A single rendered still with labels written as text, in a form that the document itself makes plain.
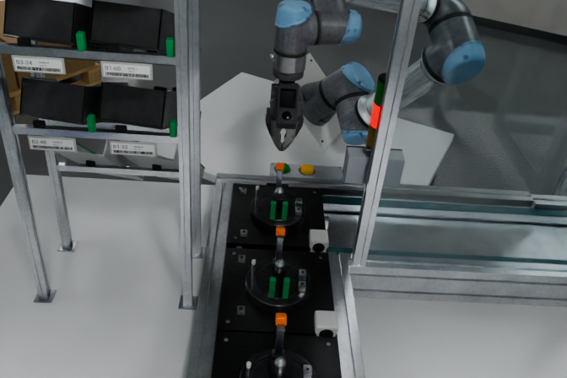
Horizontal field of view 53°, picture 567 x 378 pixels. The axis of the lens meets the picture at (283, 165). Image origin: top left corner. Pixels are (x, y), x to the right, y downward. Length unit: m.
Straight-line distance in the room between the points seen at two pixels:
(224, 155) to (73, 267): 0.63
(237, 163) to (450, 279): 0.77
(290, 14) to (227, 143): 0.78
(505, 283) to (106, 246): 0.99
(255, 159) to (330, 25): 0.70
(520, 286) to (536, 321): 0.09
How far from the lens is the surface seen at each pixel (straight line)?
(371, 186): 1.21
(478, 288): 1.47
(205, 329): 1.20
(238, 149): 1.90
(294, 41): 1.27
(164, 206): 1.65
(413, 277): 1.41
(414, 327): 1.40
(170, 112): 1.16
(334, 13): 1.30
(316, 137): 1.91
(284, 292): 1.20
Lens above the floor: 1.87
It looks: 34 degrees down
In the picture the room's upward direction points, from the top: 5 degrees clockwise
